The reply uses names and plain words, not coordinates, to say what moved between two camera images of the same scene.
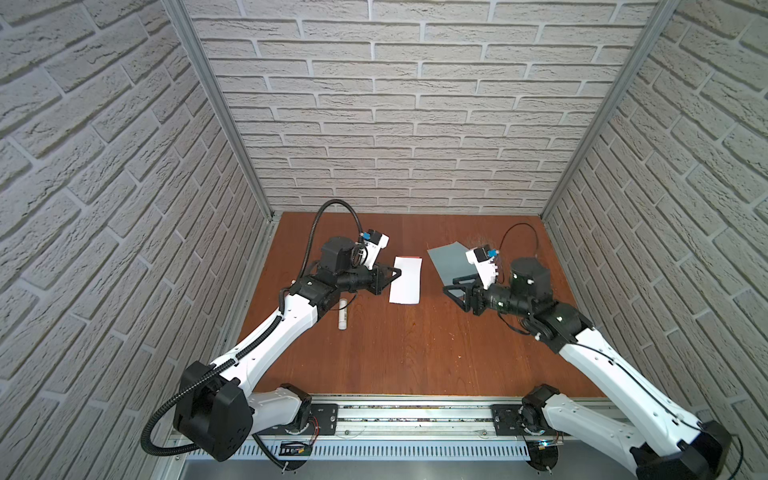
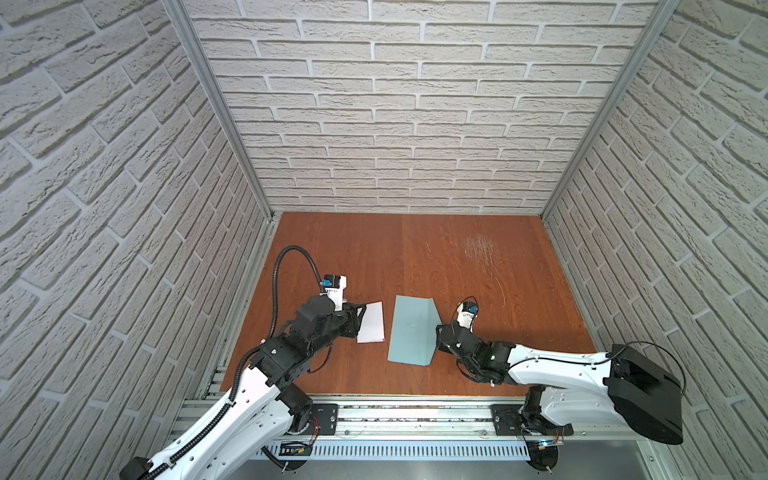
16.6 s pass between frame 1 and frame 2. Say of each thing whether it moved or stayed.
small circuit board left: stayed
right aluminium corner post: stayed
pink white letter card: moved
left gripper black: moved
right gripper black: moved
